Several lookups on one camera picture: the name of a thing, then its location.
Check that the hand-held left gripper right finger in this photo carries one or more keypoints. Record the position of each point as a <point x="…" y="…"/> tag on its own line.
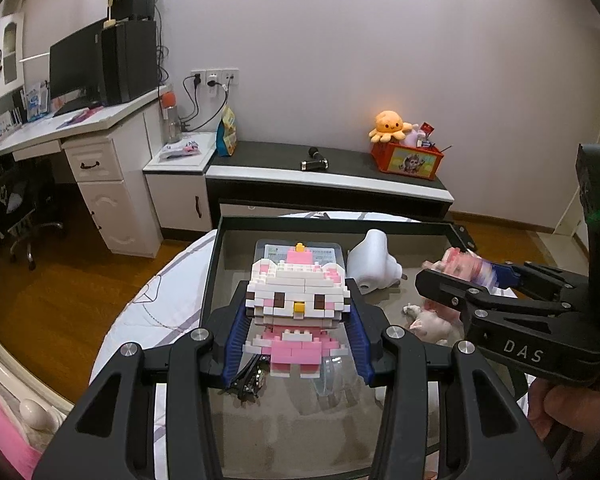
<point x="362" y="355"/>

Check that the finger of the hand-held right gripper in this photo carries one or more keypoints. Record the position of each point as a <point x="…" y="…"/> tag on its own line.
<point x="500" y="275"/>
<point x="445" y="285"/>

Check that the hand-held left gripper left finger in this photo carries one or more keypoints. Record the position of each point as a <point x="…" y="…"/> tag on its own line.
<point x="232" y="340"/>

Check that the pink animal figurine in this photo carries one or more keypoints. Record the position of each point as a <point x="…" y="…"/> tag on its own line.
<point x="457" y="265"/>

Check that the clear glass disc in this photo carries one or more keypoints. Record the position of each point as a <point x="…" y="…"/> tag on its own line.
<point x="337" y="385"/>

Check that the white unicorn figurine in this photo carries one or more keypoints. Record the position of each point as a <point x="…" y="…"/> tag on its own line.
<point x="432" y="327"/>

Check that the white nose-shaped object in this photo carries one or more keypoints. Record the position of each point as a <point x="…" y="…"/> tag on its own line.
<point x="375" y="260"/>

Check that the pink white block cat figure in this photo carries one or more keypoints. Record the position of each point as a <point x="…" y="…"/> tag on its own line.
<point x="295" y="285"/>

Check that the clear plastic case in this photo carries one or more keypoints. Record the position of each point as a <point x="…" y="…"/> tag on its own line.
<point x="280" y="250"/>

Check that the person's right hand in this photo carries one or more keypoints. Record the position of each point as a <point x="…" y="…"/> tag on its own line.
<point x="560" y="407"/>

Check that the white striped quilt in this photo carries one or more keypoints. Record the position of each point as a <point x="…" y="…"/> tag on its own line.
<point x="180" y="280"/>

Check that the red toy box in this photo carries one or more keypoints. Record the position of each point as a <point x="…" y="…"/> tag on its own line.
<point x="410" y="162"/>

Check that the purple plush toy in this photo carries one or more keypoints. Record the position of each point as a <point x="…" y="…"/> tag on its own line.
<point x="412" y="136"/>

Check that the white side cabinet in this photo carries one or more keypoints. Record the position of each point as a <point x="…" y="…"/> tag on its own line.
<point x="177" y="195"/>

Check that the orange octopus plush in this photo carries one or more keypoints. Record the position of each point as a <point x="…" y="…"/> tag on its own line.
<point x="387" y="125"/>

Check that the black-topped low bench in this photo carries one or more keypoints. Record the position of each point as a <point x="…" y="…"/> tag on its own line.
<point x="280" y="160"/>

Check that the white desk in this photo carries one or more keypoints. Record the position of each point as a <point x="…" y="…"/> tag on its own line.
<point x="115" y="185"/>

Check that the clear plastic bag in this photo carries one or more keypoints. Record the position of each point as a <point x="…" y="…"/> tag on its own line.
<point x="180" y="151"/>

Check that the snack bag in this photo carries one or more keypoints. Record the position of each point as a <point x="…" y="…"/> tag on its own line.
<point x="226" y="132"/>

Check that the white bedpost knob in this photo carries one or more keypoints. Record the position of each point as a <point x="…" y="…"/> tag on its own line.
<point x="36" y="412"/>

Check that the orange-capped bottle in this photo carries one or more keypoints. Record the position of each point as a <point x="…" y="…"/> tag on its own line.
<point x="171" y="117"/>

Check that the pink bed sheet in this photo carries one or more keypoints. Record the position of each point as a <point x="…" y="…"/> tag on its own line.
<point x="10" y="440"/>

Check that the black office chair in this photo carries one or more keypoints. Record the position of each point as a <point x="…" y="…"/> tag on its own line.
<point x="20" y="210"/>

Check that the pink papers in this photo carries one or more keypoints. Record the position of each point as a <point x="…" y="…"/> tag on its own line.
<point x="77" y="117"/>

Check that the black computer tower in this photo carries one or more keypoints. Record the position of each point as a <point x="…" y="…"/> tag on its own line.
<point x="130" y="62"/>

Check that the blue box on desk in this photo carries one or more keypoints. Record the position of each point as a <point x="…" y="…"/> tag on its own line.
<point x="36" y="102"/>

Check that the black computer monitor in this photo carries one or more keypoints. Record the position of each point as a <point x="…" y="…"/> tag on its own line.
<point x="75" y="65"/>

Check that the white wall outlets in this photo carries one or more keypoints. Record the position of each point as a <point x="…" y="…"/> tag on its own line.
<point x="215" y="77"/>

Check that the white wall cabinet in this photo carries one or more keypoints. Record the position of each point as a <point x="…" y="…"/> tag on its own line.
<point x="5" y="55"/>

